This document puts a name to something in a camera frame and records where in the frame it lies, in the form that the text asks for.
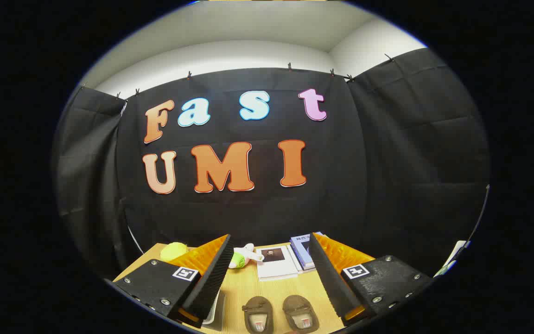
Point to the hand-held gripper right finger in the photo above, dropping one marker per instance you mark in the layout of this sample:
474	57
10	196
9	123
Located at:
327	273

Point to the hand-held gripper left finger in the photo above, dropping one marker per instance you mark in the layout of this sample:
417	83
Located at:
213	278

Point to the grey fabric storage box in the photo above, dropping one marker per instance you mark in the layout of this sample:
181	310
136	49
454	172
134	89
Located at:
218	315

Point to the brown fuzzy shoe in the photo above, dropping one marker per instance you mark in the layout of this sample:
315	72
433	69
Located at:
300	311
257	313

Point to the green and white plush toy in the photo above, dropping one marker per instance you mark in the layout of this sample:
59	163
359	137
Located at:
239	259

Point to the blue book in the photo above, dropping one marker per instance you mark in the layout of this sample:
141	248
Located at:
301	250

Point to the white book with portrait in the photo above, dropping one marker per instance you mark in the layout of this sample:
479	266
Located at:
278	266

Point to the yellow plush toy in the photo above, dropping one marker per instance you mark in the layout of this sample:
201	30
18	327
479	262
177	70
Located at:
172	251

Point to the row of black clips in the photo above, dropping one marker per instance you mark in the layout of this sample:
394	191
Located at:
289	67

